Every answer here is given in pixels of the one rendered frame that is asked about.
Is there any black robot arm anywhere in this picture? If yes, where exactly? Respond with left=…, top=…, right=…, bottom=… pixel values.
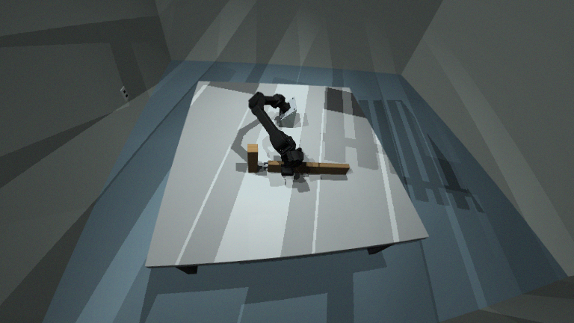
left=248, top=92, right=304, bottom=167

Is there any dark brown wooden post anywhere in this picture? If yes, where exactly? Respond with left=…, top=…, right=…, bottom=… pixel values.
left=247, top=144, right=258, bottom=173

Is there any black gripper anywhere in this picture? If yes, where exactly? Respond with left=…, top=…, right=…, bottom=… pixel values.
left=281, top=155, right=294, bottom=176

